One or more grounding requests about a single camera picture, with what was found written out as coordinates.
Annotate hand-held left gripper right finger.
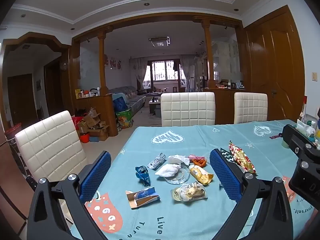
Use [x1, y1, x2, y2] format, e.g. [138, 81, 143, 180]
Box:
[209, 148, 294, 240]

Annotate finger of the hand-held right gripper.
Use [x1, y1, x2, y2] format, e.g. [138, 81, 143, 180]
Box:
[282, 124, 320, 161]

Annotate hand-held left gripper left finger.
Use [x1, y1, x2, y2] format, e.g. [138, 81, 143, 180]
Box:
[27, 151, 112, 240]

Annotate yellow snack bag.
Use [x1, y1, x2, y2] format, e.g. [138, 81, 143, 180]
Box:
[188, 164, 214, 185]

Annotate clear plastic lid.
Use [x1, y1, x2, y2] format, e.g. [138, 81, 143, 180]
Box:
[164, 165, 191, 183]

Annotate blue foil wrapper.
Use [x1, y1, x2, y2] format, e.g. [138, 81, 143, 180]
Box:
[135, 165, 151, 186]

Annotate tissue box with clutter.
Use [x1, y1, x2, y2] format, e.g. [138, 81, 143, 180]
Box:
[296, 119, 318, 144]

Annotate red gold snack wrapper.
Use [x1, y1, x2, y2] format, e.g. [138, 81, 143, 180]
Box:
[228, 141, 257, 174]

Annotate glass bottle with red cap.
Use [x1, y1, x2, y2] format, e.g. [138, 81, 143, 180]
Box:
[297, 96, 308, 130]

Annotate clear bag with yellow contents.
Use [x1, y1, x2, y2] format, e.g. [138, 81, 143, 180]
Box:
[171, 182, 208, 202]

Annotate blue printed tablecloth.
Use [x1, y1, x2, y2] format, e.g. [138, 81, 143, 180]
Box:
[72, 119, 320, 240]

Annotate flattened brown blue carton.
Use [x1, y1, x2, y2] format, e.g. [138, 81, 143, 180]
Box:
[126, 187, 160, 209]

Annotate white crumpled wrapper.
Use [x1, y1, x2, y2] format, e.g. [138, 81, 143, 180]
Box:
[167, 154, 191, 166]

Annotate pile of cardboard boxes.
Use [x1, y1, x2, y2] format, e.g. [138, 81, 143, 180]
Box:
[76, 112, 110, 142]

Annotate cream quilted dining chair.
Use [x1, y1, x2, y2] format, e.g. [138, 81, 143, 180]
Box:
[15, 110, 92, 188]
[161, 92, 216, 127]
[234, 92, 268, 124]

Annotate crumpled white tissue ball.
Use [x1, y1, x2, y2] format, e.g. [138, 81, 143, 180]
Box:
[155, 164, 182, 177]

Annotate red bag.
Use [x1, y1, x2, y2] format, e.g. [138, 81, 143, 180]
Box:
[72, 116, 83, 130]

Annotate silver foil wrapper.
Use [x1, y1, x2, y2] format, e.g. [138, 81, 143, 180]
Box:
[147, 152, 167, 170]

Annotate colourful printed bag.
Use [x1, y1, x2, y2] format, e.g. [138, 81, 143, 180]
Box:
[116, 109, 133, 130]

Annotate wooden divider cabinet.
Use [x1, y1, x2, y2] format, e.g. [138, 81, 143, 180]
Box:
[75, 93, 118, 136]

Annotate wooden sideboard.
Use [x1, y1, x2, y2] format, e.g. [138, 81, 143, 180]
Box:
[202, 87, 247, 125]

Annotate blue bag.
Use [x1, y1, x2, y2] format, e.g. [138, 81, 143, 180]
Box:
[113, 96, 128, 112]

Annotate grey sofa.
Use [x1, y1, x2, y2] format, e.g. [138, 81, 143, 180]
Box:
[109, 85, 147, 111]

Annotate coffee table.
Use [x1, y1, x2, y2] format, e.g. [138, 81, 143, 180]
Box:
[149, 97, 162, 117]

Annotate red basket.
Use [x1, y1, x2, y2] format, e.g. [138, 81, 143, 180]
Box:
[5, 123, 22, 141]

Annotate white standing air conditioner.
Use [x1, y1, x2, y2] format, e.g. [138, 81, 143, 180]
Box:
[189, 65, 197, 92]

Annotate dark wooden door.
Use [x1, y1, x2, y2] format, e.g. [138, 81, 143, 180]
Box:
[7, 74, 35, 128]

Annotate wooden column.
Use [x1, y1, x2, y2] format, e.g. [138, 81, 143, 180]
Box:
[97, 31, 108, 96]
[201, 19, 215, 90]

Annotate barred window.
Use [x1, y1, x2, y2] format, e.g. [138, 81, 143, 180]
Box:
[145, 60, 186, 82]

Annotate rectangular ceiling lamp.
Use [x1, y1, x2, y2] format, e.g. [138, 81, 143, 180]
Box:
[148, 37, 171, 48]

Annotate wall pictures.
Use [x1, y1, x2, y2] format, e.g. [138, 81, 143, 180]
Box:
[104, 56, 123, 70]

